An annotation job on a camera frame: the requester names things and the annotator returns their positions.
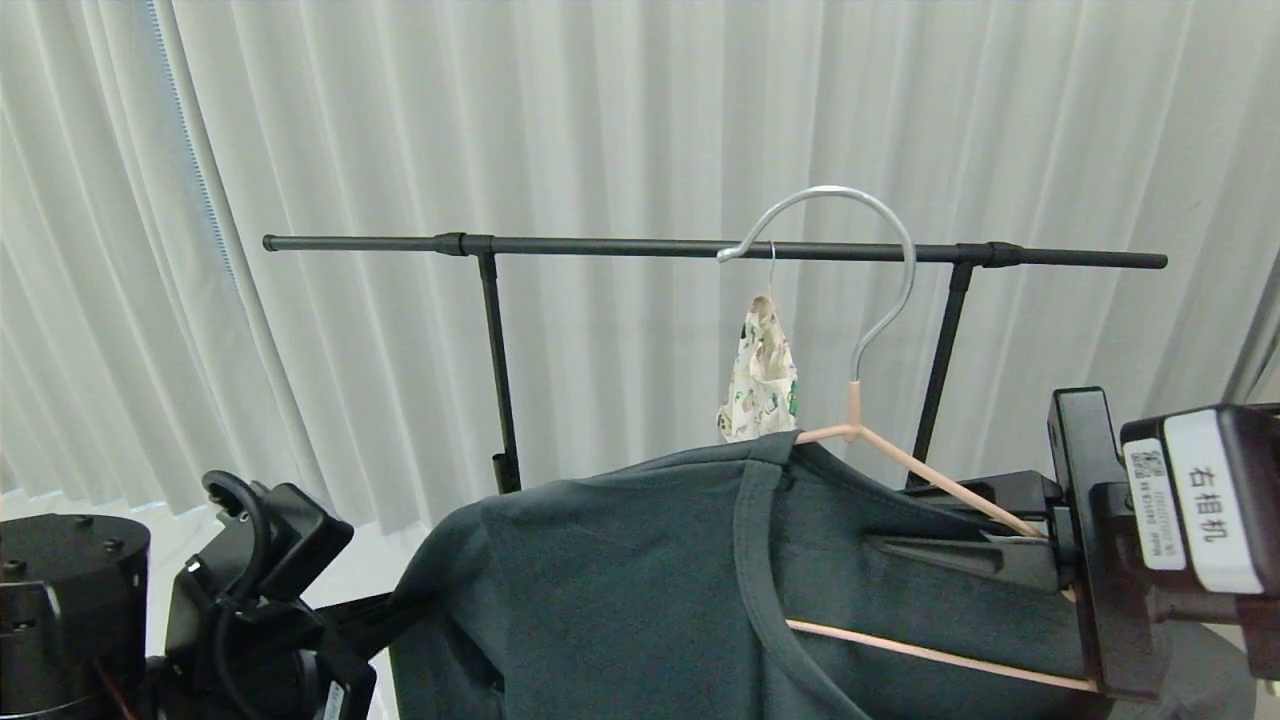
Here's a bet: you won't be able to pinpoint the black clothes rack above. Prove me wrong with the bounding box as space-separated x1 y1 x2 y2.
262 232 1169 496

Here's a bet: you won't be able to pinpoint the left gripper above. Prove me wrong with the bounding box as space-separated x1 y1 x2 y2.
225 625 379 720

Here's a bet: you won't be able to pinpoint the cream printed shorts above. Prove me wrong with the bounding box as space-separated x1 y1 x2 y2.
715 295 801 444

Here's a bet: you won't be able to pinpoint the dark grey garment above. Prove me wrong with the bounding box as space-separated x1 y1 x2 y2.
388 430 1259 720

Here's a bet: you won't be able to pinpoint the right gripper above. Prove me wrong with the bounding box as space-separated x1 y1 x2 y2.
863 387 1173 701

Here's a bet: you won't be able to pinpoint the black cable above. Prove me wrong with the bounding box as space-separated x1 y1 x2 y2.
202 470 273 601

